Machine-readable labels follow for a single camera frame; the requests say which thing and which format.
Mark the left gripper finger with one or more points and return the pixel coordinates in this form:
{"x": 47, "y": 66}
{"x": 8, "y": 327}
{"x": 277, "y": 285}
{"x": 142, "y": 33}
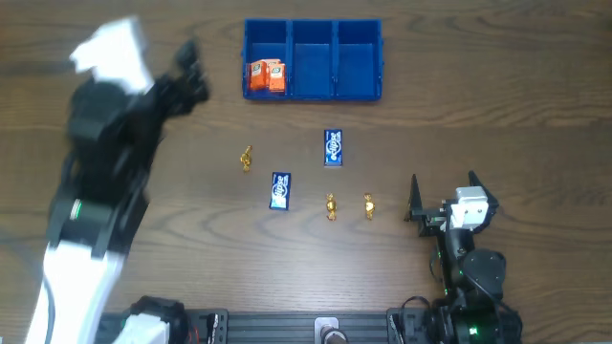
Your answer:
{"x": 192, "y": 76}

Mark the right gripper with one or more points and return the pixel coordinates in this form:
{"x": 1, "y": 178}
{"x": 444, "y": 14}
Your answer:
{"x": 435, "y": 220}

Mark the orange candy box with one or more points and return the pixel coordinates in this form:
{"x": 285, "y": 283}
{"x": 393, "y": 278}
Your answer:
{"x": 273, "y": 61}
{"x": 258, "y": 76}
{"x": 277, "y": 79}

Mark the gold candy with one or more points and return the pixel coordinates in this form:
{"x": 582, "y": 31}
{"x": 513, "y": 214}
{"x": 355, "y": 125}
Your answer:
{"x": 369, "y": 206}
{"x": 331, "y": 206}
{"x": 246, "y": 158}

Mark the blue candy pack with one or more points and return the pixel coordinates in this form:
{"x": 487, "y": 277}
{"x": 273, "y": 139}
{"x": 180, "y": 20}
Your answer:
{"x": 333, "y": 147}
{"x": 280, "y": 191}

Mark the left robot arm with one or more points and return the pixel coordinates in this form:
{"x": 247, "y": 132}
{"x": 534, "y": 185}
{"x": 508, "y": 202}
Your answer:
{"x": 95, "y": 157}

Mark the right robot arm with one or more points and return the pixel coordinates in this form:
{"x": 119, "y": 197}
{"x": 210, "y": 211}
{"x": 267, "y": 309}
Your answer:
{"x": 478, "y": 272}

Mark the blue tray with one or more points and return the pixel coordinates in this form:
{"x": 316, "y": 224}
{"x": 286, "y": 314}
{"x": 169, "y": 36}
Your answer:
{"x": 356, "y": 62}

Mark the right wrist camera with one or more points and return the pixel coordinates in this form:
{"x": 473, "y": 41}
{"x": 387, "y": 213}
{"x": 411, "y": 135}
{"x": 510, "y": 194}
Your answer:
{"x": 471, "y": 206}

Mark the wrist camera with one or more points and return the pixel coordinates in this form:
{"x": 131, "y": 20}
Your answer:
{"x": 112, "y": 55}
{"x": 471, "y": 206}

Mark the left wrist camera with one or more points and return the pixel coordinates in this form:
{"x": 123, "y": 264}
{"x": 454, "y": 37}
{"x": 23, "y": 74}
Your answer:
{"x": 112, "y": 55}

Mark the mounting rail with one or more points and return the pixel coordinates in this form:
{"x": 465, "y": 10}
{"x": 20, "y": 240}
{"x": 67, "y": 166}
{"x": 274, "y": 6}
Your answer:
{"x": 277, "y": 327}

